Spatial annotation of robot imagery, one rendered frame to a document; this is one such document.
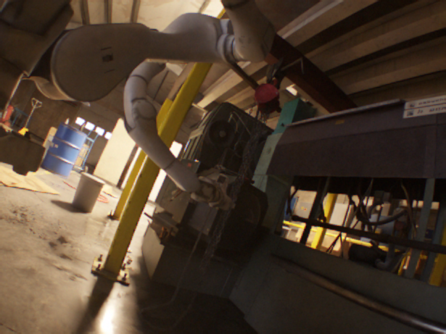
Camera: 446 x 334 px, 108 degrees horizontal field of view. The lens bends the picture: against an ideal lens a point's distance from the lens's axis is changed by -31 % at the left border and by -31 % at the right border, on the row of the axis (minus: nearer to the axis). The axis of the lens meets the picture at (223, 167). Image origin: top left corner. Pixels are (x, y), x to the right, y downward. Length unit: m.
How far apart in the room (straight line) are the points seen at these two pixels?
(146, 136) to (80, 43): 0.39
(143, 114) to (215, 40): 0.31
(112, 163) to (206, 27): 6.79
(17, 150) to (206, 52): 0.59
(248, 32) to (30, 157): 0.53
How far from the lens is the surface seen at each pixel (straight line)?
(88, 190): 2.67
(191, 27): 0.74
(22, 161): 0.30
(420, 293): 1.02
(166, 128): 1.38
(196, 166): 1.66
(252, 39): 0.63
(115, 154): 7.37
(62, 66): 0.46
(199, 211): 1.47
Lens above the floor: 0.60
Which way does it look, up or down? 10 degrees up
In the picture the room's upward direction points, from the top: 23 degrees clockwise
